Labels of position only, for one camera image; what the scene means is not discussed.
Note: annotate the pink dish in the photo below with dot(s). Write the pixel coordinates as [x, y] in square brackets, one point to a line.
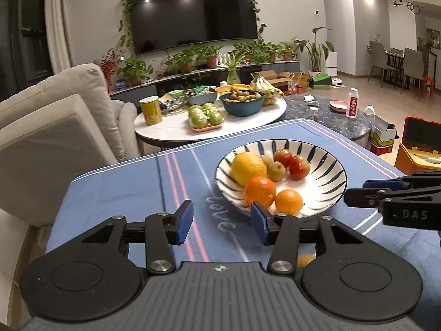
[338, 107]

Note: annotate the wall picture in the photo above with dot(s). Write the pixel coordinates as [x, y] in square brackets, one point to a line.
[433, 37]

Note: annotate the white robot vacuum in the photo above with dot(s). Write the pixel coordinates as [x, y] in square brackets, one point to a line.
[337, 82]

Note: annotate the yellow red toolbox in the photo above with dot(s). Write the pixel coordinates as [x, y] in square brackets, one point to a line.
[420, 134]

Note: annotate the dark blue bowl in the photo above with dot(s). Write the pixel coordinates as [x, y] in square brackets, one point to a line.
[241, 108]

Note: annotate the large floor plant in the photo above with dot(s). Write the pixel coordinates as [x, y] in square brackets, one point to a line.
[315, 50]

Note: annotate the yellow lemon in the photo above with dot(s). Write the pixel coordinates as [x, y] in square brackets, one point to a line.
[248, 169]

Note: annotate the small white bottle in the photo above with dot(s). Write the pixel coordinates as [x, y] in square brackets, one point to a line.
[352, 105]

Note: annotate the red stool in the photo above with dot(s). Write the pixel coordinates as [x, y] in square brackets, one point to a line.
[429, 84]

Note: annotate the red green tomato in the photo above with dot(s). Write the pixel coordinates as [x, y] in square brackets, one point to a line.
[283, 157]
[299, 167]

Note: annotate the cardboard box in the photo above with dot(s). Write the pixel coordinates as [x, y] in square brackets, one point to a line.
[270, 81]

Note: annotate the green box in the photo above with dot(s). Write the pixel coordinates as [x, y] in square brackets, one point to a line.
[321, 81]

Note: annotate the dark window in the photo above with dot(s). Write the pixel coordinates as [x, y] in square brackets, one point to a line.
[24, 31]

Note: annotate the pack of green apples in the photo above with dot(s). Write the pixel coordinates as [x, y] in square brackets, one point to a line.
[206, 115]

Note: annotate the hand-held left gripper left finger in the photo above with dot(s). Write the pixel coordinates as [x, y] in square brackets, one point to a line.
[184, 220]

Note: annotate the yellow can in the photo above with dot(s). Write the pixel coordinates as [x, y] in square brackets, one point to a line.
[151, 110]

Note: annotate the blue striped tablecloth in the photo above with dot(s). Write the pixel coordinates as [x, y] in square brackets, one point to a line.
[131, 193]

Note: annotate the white round table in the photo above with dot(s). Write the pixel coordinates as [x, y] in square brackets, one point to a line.
[172, 132]

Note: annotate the grey cushion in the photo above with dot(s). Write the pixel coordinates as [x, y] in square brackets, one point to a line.
[117, 124]

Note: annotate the red snack bag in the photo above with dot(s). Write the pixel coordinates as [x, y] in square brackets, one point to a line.
[298, 86]

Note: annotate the ceiling track lamp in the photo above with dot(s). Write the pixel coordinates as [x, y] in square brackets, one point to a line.
[410, 6]

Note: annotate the glass dish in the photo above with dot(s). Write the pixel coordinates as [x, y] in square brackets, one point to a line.
[174, 104]

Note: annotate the beige sofa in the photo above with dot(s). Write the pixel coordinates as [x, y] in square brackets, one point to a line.
[51, 127]

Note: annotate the pink tray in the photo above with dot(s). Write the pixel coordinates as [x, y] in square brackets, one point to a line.
[206, 129]

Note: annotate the dining table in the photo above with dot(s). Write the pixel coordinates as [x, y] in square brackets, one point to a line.
[396, 60]

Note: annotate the black television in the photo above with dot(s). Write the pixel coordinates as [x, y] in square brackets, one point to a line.
[193, 13]

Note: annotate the pile of longans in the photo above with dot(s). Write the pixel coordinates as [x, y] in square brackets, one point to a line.
[241, 96]

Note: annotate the hanging vine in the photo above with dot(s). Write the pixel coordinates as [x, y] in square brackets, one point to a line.
[125, 13]
[257, 17]

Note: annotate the grey dining chair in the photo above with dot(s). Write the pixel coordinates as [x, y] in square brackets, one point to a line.
[413, 67]
[378, 58]

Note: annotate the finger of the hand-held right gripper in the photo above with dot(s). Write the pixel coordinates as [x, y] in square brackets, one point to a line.
[382, 183]
[361, 197]

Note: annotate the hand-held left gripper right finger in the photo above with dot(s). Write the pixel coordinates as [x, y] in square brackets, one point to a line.
[258, 222]

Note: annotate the light teal bowl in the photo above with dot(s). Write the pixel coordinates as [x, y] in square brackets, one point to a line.
[199, 99]

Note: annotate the dark marble table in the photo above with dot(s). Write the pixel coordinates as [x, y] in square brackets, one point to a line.
[327, 124]

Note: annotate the striped white ceramic bowl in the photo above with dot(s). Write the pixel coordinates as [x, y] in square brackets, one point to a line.
[324, 179]

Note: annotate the white paper bag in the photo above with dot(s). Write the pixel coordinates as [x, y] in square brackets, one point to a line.
[380, 138]

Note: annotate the bunch of bananas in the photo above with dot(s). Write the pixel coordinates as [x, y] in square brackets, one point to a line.
[267, 89]

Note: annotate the white air purifier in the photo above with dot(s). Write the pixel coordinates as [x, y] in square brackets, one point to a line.
[330, 63]

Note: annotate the red berry plant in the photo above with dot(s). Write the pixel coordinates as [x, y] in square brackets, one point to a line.
[111, 69]

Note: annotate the white curtain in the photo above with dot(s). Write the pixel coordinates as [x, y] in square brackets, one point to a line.
[60, 24]

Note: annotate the orange plate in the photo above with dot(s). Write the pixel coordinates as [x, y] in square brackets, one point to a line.
[234, 89]

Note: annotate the glass vase with plant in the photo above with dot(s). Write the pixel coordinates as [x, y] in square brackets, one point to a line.
[233, 72]

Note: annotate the television cabinet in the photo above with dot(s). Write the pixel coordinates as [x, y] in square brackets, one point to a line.
[165, 82]

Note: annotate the potted green plant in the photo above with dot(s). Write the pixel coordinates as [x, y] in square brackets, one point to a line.
[271, 51]
[186, 60]
[287, 51]
[210, 57]
[136, 70]
[248, 52]

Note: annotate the small yellow fruit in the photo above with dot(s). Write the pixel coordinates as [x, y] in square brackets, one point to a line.
[306, 260]

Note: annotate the orange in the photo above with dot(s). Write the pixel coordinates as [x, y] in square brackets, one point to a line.
[260, 191]
[288, 201]

